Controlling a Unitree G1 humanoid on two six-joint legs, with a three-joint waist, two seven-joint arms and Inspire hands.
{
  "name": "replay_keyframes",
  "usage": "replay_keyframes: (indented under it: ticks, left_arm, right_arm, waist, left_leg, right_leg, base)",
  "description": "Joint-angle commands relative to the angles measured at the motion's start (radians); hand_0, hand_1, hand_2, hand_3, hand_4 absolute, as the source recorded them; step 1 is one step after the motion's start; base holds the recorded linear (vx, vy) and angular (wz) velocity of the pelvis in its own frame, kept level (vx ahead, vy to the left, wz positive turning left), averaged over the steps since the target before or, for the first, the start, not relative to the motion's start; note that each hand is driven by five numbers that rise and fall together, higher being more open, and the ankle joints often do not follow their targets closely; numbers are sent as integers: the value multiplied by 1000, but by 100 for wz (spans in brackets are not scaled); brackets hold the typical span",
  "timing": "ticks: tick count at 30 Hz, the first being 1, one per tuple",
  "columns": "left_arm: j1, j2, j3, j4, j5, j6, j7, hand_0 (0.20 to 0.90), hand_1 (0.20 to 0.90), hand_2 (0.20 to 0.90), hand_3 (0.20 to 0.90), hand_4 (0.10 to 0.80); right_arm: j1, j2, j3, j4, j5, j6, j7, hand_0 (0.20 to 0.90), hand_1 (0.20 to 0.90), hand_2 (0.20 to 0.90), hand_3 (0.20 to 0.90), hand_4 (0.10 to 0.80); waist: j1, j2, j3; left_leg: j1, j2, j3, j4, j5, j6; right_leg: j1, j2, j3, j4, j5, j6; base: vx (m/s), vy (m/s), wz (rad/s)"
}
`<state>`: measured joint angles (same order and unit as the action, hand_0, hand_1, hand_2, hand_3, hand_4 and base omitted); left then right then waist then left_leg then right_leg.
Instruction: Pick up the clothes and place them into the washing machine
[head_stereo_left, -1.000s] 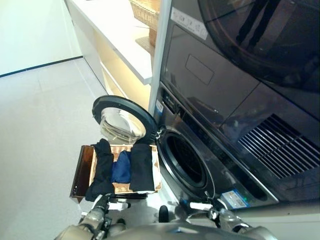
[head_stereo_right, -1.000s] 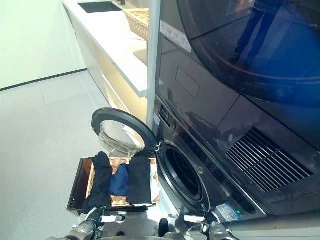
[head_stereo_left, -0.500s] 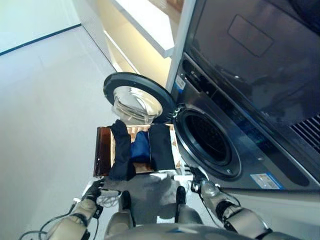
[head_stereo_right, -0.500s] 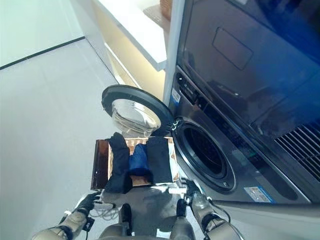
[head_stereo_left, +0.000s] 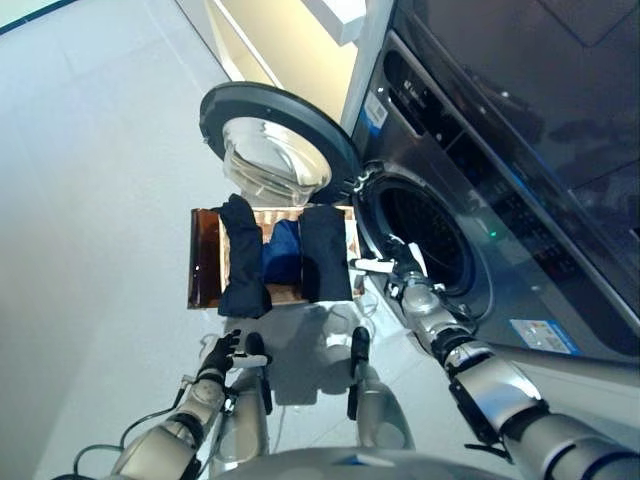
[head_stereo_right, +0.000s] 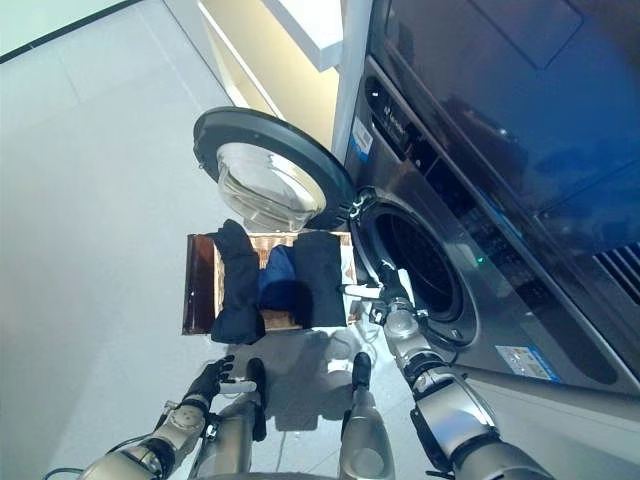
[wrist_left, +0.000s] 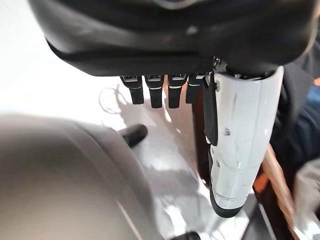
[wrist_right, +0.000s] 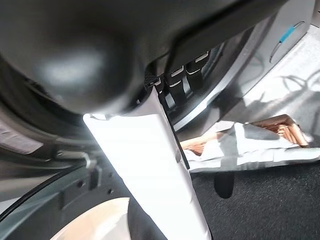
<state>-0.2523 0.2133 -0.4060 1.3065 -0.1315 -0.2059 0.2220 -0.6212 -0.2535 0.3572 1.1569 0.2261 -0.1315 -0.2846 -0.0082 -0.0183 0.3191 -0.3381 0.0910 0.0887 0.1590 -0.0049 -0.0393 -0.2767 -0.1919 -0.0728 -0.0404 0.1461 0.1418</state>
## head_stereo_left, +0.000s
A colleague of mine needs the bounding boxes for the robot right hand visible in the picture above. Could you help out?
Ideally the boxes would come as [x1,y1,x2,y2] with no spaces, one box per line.
[352,235,430,289]

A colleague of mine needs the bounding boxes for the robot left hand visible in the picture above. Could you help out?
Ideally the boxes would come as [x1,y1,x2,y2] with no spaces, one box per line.
[197,328,274,384]

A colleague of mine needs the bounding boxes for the blue garment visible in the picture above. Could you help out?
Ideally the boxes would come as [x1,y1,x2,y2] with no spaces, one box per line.
[260,218,304,285]

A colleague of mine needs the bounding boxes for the grey washing machine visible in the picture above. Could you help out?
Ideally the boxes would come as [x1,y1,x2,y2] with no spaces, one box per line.
[339,29,640,362]

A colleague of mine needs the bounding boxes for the washing machine glass door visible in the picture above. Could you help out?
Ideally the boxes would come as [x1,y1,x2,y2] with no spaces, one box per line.
[198,81,362,207]

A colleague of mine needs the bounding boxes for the robot left leg silver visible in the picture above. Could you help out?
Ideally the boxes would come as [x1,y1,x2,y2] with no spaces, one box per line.
[217,369,274,472]

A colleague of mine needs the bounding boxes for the robot leg silver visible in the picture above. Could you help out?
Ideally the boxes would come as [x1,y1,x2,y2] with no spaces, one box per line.
[217,369,274,472]
[347,364,416,451]

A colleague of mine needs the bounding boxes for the wicker laundry basket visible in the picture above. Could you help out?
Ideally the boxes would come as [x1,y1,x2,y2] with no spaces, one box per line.
[217,204,364,307]

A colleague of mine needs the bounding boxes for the amber acrylic stand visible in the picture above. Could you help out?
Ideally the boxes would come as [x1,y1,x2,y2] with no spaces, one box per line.
[187,208,224,310]

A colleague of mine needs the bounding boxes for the long black garment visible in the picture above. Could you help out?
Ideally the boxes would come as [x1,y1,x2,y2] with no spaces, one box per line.
[217,193,274,320]

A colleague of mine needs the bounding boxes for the robot right leg silver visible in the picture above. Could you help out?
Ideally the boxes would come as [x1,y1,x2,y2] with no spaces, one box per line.
[347,364,416,451]

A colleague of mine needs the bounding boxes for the blue white info sticker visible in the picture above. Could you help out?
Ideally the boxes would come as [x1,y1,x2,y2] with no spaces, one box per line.
[509,318,586,355]

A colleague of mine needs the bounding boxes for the blue energy label sticker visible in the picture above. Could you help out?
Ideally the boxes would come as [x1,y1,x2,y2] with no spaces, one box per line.
[363,94,390,132]

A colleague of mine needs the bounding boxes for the robot torso grey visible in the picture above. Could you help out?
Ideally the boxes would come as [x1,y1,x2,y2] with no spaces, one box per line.
[209,447,516,480]

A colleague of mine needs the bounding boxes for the white cabinet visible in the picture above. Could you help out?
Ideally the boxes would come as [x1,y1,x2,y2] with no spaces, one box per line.
[174,0,396,121]

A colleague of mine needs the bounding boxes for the dark grey dryer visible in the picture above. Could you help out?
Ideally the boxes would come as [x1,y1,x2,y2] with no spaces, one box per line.
[394,0,640,241]

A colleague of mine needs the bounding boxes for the white floor cable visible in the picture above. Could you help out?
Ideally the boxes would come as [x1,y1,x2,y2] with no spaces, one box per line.
[319,294,382,347]

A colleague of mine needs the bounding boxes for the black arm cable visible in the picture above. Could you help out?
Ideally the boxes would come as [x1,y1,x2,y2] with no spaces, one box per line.
[74,384,201,480]

